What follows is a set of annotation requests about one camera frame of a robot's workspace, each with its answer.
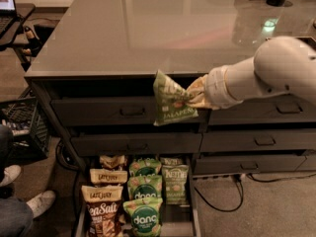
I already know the green jalapeno kettle chip bag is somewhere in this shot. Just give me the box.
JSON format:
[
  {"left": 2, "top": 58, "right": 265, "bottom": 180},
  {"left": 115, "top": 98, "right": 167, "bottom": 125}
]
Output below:
[{"left": 153, "top": 70, "right": 198, "bottom": 126}]

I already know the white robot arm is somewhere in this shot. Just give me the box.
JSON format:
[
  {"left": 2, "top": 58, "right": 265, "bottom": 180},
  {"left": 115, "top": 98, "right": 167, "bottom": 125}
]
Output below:
[{"left": 188, "top": 37, "right": 316, "bottom": 110}]

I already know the middle left drawer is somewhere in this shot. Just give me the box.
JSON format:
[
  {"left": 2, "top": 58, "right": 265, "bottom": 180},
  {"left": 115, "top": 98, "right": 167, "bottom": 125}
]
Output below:
[{"left": 71, "top": 132, "right": 202, "bottom": 156}]

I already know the middle right drawer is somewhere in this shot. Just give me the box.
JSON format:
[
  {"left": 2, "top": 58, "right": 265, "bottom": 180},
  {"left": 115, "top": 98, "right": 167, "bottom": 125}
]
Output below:
[{"left": 200, "top": 129, "right": 316, "bottom": 152}]

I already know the rear green kettle chip bag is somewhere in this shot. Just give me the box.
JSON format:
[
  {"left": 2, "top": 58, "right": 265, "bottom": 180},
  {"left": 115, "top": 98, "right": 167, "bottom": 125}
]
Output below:
[{"left": 160, "top": 157, "right": 184, "bottom": 166}]

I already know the bottom right drawer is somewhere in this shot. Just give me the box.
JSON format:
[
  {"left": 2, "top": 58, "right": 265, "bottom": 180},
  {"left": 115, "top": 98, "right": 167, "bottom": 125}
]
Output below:
[{"left": 194, "top": 155, "right": 316, "bottom": 176}]

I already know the top right drawer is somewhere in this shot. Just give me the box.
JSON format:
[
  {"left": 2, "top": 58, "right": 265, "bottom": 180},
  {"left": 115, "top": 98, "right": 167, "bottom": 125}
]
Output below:
[{"left": 209, "top": 95, "right": 316, "bottom": 125}]

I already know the top left drawer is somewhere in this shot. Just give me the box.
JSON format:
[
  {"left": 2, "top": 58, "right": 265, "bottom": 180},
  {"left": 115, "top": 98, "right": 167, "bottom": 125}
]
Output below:
[{"left": 50, "top": 95, "right": 212, "bottom": 127}]

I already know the rear green dang chip bag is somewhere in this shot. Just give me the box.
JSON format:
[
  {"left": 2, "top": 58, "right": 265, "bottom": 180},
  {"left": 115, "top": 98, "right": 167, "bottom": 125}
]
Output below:
[{"left": 129, "top": 158, "right": 162, "bottom": 177}]

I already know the green dang chip bag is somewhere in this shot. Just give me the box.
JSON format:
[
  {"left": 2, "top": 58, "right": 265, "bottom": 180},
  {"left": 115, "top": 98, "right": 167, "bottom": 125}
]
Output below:
[
  {"left": 127, "top": 175, "right": 162, "bottom": 200},
  {"left": 123, "top": 197, "right": 163, "bottom": 237},
  {"left": 129, "top": 158, "right": 162, "bottom": 177}
]

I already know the middle green dang chip bag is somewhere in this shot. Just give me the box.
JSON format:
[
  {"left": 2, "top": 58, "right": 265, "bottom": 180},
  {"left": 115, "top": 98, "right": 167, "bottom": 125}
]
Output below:
[{"left": 127, "top": 175, "right": 162, "bottom": 200}]

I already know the rear late july chip bag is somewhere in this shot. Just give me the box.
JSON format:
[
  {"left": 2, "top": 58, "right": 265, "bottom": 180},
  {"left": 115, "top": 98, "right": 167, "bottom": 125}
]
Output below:
[{"left": 100, "top": 155, "right": 127, "bottom": 171}]

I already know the late july chip bag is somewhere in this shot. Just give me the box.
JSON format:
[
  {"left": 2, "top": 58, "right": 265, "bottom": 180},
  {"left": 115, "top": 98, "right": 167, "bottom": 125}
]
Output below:
[
  {"left": 100, "top": 155, "right": 127, "bottom": 171},
  {"left": 90, "top": 169, "right": 127, "bottom": 185}
]

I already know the middle late july chip bag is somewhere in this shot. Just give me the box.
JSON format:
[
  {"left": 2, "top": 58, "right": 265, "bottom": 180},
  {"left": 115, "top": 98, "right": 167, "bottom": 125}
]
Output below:
[{"left": 90, "top": 169, "right": 127, "bottom": 185}]

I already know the open bottom left drawer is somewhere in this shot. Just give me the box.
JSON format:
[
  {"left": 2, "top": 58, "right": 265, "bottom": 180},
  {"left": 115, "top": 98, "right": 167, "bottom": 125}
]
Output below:
[{"left": 74, "top": 156, "right": 201, "bottom": 237}]

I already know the front green dang chip bag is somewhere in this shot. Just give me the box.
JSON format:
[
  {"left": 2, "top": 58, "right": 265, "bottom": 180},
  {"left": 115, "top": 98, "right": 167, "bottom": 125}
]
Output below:
[{"left": 123, "top": 197, "right": 163, "bottom": 237}]

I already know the front late july sea salt bag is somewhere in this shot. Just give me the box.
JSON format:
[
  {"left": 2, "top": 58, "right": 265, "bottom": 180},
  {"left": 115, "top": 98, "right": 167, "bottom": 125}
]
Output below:
[{"left": 81, "top": 186, "right": 123, "bottom": 237}]

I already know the black white fiducial marker board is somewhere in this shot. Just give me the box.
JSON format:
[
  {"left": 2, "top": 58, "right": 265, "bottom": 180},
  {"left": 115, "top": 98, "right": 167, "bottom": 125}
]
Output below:
[{"left": 275, "top": 36, "right": 316, "bottom": 49}]

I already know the black plastic crate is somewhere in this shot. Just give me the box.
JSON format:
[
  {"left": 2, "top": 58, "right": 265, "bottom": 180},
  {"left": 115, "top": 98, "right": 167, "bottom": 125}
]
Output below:
[{"left": 0, "top": 97, "right": 50, "bottom": 161}]

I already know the white sneaker near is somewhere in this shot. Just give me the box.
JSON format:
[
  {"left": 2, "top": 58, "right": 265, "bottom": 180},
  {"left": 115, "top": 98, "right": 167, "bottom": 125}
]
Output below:
[{"left": 27, "top": 191, "right": 56, "bottom": 218}]

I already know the white sneaker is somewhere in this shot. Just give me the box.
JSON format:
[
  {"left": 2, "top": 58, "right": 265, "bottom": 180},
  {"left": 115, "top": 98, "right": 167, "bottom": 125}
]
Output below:
[
  {"left": 27, "top": 191, "right": 56, "bottom": 218},
  {"left": 0, "top": 165, "right": 22, "bottom": 187}
]

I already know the person leg in jeans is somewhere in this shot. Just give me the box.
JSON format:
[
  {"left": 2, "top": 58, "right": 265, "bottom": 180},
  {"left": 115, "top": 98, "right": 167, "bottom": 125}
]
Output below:
[{"left": 0, "top": 125, "right": 13, "bottom": 186}]

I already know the white sneaker far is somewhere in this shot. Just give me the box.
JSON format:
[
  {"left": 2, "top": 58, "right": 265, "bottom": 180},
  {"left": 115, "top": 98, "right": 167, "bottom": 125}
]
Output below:
[{"left": 0, "top": 165, "right": 22, "bottom": 187}]

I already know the laptop computer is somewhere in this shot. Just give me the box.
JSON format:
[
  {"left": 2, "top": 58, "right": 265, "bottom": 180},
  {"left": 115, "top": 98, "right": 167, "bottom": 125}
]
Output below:
[{"left": 0, "top": 0, "right": 17, "bottom": 38}]

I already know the black power cable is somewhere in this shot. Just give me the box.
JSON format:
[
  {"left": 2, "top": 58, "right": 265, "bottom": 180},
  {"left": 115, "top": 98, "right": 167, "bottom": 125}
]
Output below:
[{"left": 194, "top": 172, "right": 316, "bottom": 213}]

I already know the dark grey cabinet frame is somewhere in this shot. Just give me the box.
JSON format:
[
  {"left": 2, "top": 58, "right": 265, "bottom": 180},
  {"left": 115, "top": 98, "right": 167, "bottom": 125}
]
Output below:
[{"left": 27, "top": 72, "right": 316, "bottom": 171}]

